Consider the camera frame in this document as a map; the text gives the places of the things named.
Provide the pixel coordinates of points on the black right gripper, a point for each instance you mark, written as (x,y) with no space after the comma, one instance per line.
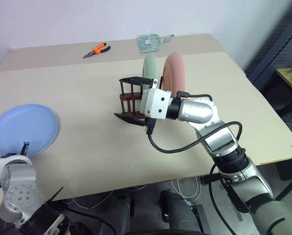
(150,122)

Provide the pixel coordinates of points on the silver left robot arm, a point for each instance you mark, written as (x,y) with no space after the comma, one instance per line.
(18,193)

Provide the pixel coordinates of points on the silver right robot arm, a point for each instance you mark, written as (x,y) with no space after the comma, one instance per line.
(197,110)

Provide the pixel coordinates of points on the dark wooden dish rack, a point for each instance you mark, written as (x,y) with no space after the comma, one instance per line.
(128,102)

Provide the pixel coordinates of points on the blue metal pegboard rack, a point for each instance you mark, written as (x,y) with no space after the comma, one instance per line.
(277,49)

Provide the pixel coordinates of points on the blue plate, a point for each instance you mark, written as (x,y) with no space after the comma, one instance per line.
(23,127)

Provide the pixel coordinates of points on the green plate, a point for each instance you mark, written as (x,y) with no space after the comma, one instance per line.
(150,67)

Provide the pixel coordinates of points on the pink plate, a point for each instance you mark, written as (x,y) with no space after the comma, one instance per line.
(176,73)

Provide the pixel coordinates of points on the cream table cover sheet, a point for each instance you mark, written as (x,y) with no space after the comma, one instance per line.
(92,127)

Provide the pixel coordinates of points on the clear plastic parts bag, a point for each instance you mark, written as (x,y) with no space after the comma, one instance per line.
(148,43)

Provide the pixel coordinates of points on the dark rounded robot leg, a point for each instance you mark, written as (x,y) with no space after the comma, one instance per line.
(175,205)
(122,208)

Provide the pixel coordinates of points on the small wooden side table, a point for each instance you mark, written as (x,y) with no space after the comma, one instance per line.
(291,80)

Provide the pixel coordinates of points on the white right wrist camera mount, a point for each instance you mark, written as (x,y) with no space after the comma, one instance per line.
(155,102)

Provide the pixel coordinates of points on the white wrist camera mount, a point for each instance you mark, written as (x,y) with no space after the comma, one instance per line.
(155,102)
(4,166)

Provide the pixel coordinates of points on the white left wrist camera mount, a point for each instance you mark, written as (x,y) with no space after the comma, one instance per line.
(4,166)

